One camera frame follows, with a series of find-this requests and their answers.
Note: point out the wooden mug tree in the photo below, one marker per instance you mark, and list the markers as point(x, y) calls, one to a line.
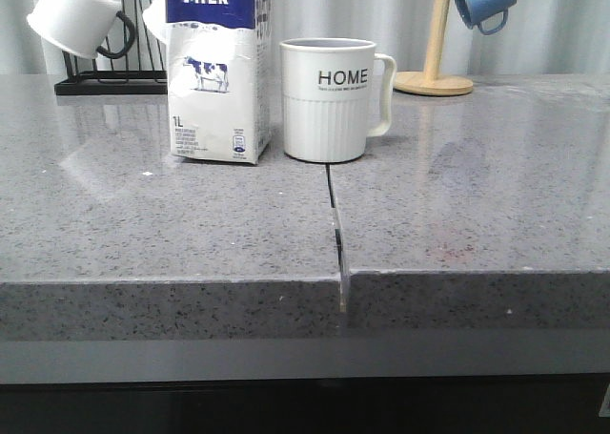
point(430, 81)

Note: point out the left white hanging mug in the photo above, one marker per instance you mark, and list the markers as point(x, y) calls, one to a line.
point(80, 27)

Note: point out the white hanging mug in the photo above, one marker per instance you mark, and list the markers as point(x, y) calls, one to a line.
point(80, 27)
point(154, 17)

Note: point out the right white hanging mug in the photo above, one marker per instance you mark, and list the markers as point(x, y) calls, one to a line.
point(154, 17)

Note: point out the white HOME mug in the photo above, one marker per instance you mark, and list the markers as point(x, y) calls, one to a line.
point(336, 93)

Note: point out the black wire mug rack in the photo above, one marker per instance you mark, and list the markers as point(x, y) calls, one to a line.
point(141, 71)

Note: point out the white blue milk carton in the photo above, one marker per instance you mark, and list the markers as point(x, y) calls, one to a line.
point(218, 75)

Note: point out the dark cabinet under counter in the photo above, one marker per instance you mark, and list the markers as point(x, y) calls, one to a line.
point(568, 403)

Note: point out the blue enamel mug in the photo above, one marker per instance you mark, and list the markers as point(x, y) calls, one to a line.
point(489, 16)

